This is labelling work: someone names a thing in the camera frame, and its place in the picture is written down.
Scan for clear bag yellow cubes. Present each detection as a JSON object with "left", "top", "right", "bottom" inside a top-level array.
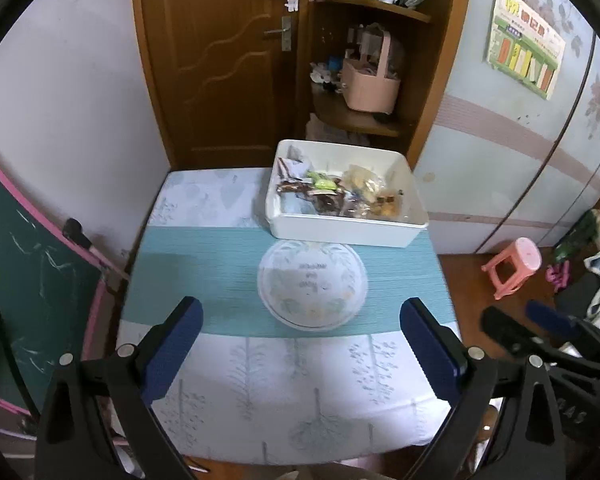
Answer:
[{"left": 366, "top": 190, "right": 403, "bottom": 221}]

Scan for dark dried fruit packet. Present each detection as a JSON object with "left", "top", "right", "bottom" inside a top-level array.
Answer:
[{"left": 311, "top": 190, "right": 346, "bottom": 217}]

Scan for large white zip bag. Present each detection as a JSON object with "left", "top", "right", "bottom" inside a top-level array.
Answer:
[{"left": 279, "top": 193, "right": 316, "bottom": 214}]

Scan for brown chocolate snack packet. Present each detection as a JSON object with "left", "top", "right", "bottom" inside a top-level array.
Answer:
[{"left": 276, "top": 181, "right": 329, "bottom": 200}]

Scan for white red-edged snack bag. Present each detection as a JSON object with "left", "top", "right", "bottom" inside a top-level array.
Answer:
[{"left": 277, "top": 145, "right": 313, "bottom": 181}]

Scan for pink plastic stool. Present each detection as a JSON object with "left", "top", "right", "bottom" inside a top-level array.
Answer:
[{"left": 481, "top": 237, "right": 542, "bottom": 301}]

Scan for patterned tablecloth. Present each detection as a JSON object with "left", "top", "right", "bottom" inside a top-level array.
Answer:
[{"left": 118, "top": 168, "right": 456, "bottom": 465}]

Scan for white plastic storage bin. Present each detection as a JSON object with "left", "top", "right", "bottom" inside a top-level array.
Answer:
[{"left": 265, "top": 140, "right": 429, "bottom": 247}]

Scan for green snack packet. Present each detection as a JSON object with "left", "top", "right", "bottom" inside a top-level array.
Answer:
[{"left": 306, "top": 171, "right": 338, "bottom": 192}]

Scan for wooden corner shelf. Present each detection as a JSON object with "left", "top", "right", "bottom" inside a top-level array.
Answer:
[{"left": 294, "top": 0, "right": 469, "bottom": 166}]

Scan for wooden door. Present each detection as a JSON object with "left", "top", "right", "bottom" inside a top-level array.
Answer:
[{"left": 133, "top": 0, "right": 297, "bottom": 169}]

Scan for green chalkboard pink frame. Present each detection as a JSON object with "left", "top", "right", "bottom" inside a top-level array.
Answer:
[{"left": 0, "top": 167, "right": 129, "bottom": 417}]

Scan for pink basket with handle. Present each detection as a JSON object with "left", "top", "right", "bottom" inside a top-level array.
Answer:
[{"left": 340, "top": 30, "right": 401, "bottom": 115}]

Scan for wall poster calendar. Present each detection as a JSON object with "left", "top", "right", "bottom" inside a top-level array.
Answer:
[{"left": 486, "top": 0, "right": 566, "bottom": 100}]

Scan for metal door handle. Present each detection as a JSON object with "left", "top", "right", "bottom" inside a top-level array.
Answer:
[{"left": 263, "top": 15, "right": 292, "bottom": 52}]

